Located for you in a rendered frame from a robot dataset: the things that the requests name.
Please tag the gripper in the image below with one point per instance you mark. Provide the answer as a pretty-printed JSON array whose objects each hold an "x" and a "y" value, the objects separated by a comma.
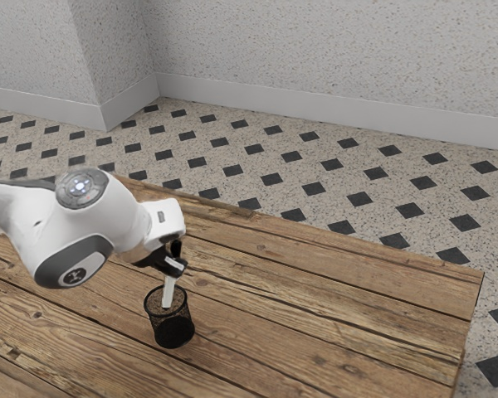
[{"x": 155, "y": 258}]

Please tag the white pen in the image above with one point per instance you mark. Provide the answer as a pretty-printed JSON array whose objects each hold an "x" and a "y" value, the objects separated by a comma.
[{"x": 168, "y": 292}]

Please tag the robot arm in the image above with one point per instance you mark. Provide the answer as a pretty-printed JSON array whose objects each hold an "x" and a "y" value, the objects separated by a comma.
[{"x": 70, "y": 232}]

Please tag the black mesh pen holder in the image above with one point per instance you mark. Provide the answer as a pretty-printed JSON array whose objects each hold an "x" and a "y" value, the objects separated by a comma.
[{"x": 172, "y": 329}]

